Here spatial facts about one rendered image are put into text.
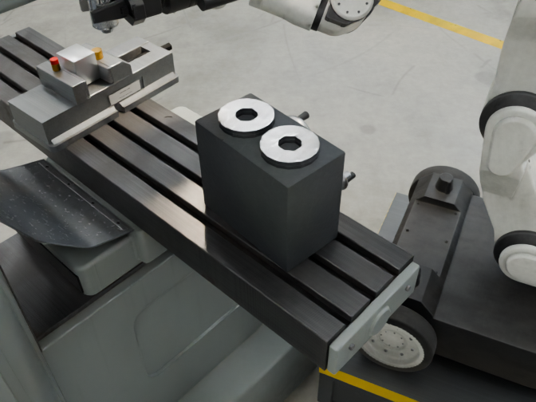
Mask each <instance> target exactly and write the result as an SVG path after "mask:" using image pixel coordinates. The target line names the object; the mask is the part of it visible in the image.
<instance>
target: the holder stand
mask: <svg viewBox="0 0 536 402"><path fill-rule="evenodd" d="M195 129H196V136H197V143H198V150H199V163H200V170H201V176H202V184H203V197H204V203H205V205H207V206H208V207H209V208H210V209H212V210H213V212H214V213H216V214H217V215H218V216H219V217H220V218H222V219H223V220H224V221H225V222H227V223H228V224H229V225H230V226H232V227H233V228H234V229H235V230H236V231H237V232H238V233H239V234H241V235H242V236H243V237H244V238H246V239H247V240H248V241H249V242H251V243H252V244H253V245H254V246H256V247H257V248H258V249H259V250H260V251H261V252H262V253H263V254H265V255H266V256H267V257H268V258H270V259H271V260H272V261H273V262H275V263H276V264H277V265H278V266H280V267H281V268H282V269H283V270H284V271H285V272H289V271H290V270H292V269H293V268H294V267H295V266H297V265H298V264H300V263H301V262H303V261H304V260H306V259H307V258H308V257H309V256H311V255H312V254H314V253H315V252H317V251H318V250H320V249H321V248H322V247H323V246H325V245H326V244H328V243H329V242H331V241H332V240H334V239H335V238H336V237H337V231H338V223H339V214H340V205H341V189H342V181H343V172H344V164H345V152H344V151H342V150H341V149H340V148H338V147H336V146H335V145H333V144H331V143H330V142H329V141H327V140H325V139H323V138H322V137H320V136H319V135H318V134H316V133H314V132H312V131H311V130H309V129H308V128H306V127H305V126H303V125H301V124H299V123H298V122H297V121H295V120H293V119H292V118H290V117H288V116H287V115H286V114H284V113H282V112H280V111H279V110H277V109H276V108H274V107H273V106H271V105H269V104H267V103H266V102H265V101H264V100H261V99H260V98H258V97H257V96H255V95H254V94H252V93H249V94H247V95H245V96H244V97H241V98H239V99H237V100H234V101H232V102H229V103H227V104H225V105H224V106H223V107H222V108H219V109H217V110H215V111H214V112H211V113H209V114H207V115H206V116H203V117H201V118H199V119H198V120H196V121H195Z"/></svg>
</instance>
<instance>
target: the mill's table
mask: <svg viewBox="0 0 536 402"><path fill-rule="evenodd" d="M63 49H65V47H63V46H61V45H59V44H57V43H56V42H55V41H52V40H51V39H49V38H47V37H46V36H44V35H43V34H41V33H39V32H37V31H36V30H34V29H32V28H31V27H27V28H25V29H23V30H19V31H18V32H15V34H13V35H7V36H5V37H2V38H0V120H1V121H2V122H4V123H5V124H7V125H8V126H9V127H11V128H12V129H13V130H14V131H15V132H17V133H18V134H19V135H20V136H22V137H23V138H25V139H26V140H27V141H29V142H30V143H31V144H32V145H33V146H34V147H36V148H37V149H39V150H40V151H41V152H43V153H44V154H45V155H47V156H48V157H49V158H50V159H51V160H53V161H54V162H55V163H57V164H58V165H59V166H61V167H62V168H64V169H65V170H66V171H67V172H68V173H69V174H71V175H72V176H73V177H75V178H76V179H78V180H79V181H80V182H81V183H83V184H84V185H85V186H86V187H88V188H89V189H90V190H91V191H93V192H94V193H96V194H97V195H98V196H100V197H101V198H102V199H103V200H104V201H105V202H107V203H108V204H110V205H111V206H112V207H114V208H115V209H116V210H118V211H119V212H120V213H121V214H122V215H124V216H125V217H126V218H128V219H129V220H130V221H132V222H133V223H135V224H136V225H137V226H138V227H139V228H140V229H142V230H143V231H144V232H146V233H147V234H148V235H150V236H151V237H152V238H154V239H155V240H156V241H157V242H159V243H160V244H161V245H162V246H164V247H165V248H167V249H168V250H169V251H171V252H172V253H173V254H174V255H175V256H176V257H178V258H179V259H181V260H182V261H183V262H185V263H186V264H187V265H189V266H190V267H191V268H192V269H193V270H195V271H196V272H197V273H199V274H200V275H201V276H203V277H204V278H205V279H207V280H208V281H209V282H210V283H211V284H213V285H214V286H215V287H217V288H218V289H219V290H221V291H222V292H223V293H225V295H227V296H228V297H229V298H231V299H232V300H233V301H235V302H236V303H238V304H239V305H240V306H241V307H242V308H244V309H245V310H246V311H247V312H249V313H250V314H252V315H253V316H254V317H256V318H257V319H258V320H260V322H261V323H263V324H264V325H266V326H267V327H268V328H269V329H271V330H272V331H274V332H275V333H276V334H277V335H278V336H280V337H281V338H282V339H284V340H285V341H286V342H288V343H289V344H290V345H292V346H293V347H294V348H295V349H296V350H298V351H299V352H300V353H302V354H303V355H304V356H306V357H307V358H308V359H310V360H311V361H312V362H313V363H314V364H316V365H317V366H318V367H320V368H321V369H323V370H324V371H325V370H326V369H327V370H328V371H330V372H331V373H332V374H336V373H337V372H338V371H339V370H340V369H341V368H342V367H343V366H344V365H345V364H346V363H347V362H348V361H349V360H350V359H351V358H352V356H353V355H354V354H355V353H356V352H357V351H358V350H359V349H360V348H361V347H362V346H363V345H364V344H365V343H366V342H367V341H368V340H369V339H370V338H371V336H375V335H376V334H378V333H379V332H380V331H381V330H382V329H383V327H384V325H385V324H386V322H387V320H388V318H389V317H390V316H391V315H392V314H393V313H394V312H395V311H396V310H397V309H398V308H399V307H400V305H401V304H402V303H403V302H404V301H405V300H406V299H407V298H408V297H409V296H410V295H411V294H412V293H413V291H414V289H415V285H416V279H417V276H418V273H419V269H420V266H419V265H417V264H416V263H414V262H413V258H414V255H413V254H410V253H409V252H407V251H406V250H404V249H402V248H400V247H399V246H397V245H396V244H394V243H392V242H390V241H388V240H387V239H386V238H384V237H382V236H380V235H379V234H377V233H375V232H374V231H371V230H370V229H368V228H367V227H365V226H363V225H362V224H360V223H359V222H357V221H355V220H354V219H351V218H350V217H348V216H347V215H345V214H343V213H341V212H340V214H339V223H338V231H337V237H336V238H335V239H334V240H332V241H331V242H329V243H328V244H326V245H325V246H323V247H322V248H321V249H320V250H318V251H317V252H315V253H314V254H312V255H311V256H309V257H308V258H307V259H306V260H304V261H303V262H301V263H300V264H298V265H297V266H295V267H294V268H293V269H292V270H290V271H289V272H285V271H284V270H283V269H282V268H281V267H280V266H278V265H277V264H276V263H275V262H273V261H272V260H271V259H270V258H268V257H267V256H266V255H265V254H263V253H262V252H261V251H260V250H259V249H258V248H257V247H256V246H254V245H253V244H252V243H251V242H249V241H248V240H247V239H246V238H244V237H243V236H242V235H241V234H239V233H238V232H237V231H236V230H235V229H234V228H233V227H232V226H230V225H229V224H228V223H227V222H225V221H224V220H223V219H222V218H220V217H219V216H218V215H217V214H216V213H214V212H213V210H212V209H210V208H209V207H208V206H207V205H205V203H204V197H203V184H202V176H201V170H200V163H199V150H198V143H197V136H196V129H195V125H194V124H192V123H191V122H189V121H187V120H185V119H184V118H182V117H181V116H178V115H177V114H175V113H174V112H172V111H170V110H169V109H167V108H165V107H164V106H162V105H161V104H158V103H157V102H155V101H153V100H152V99H149V100H146V101H145V102H144V103H142V104H140V105H138V106H136V107H135V108H133V109H131V110H130V111H128V112H123V111H118V113H119V117H117V118H116V119H115V120H112V121H110V122H109V123H107V124H106V125H104V126H102V127H100V128H98V129H97V130H95V131H94V132H91V133H90V134H88V135H87V136H85V137H83V138H81V139H79V140H78V141H76V142H75V143H73V144H70V145H69V146H68V147H66V148H64V149H62V150H60V151H59V152H50V151H49V150H47V149H46V148H44V147H43V146H41V145H40V144H39V143H37V142H36V141H34V140H32V139H31V138H29V137H28V136H27V135H25V134H24V133H22V132H20V131H19V130H17V129H16V128H15V127H14V123H13V119H14V117H13V115H12V112H11V110H10V106H9V104H8V101H9V100H11V99H13V98H15V97H17V96H19V95H21V94H23V93H25V92H27V91H29V90H31V89H33V88H35V87H37V86H39V85H41V81H40V78H39V76H38V73H37V68H36V66H37V65H40V64H41V63H43V62H46V61H49V59H50V58H51V57H57V55H56V53H57V52H59V51H61V50H63Z"/></svg>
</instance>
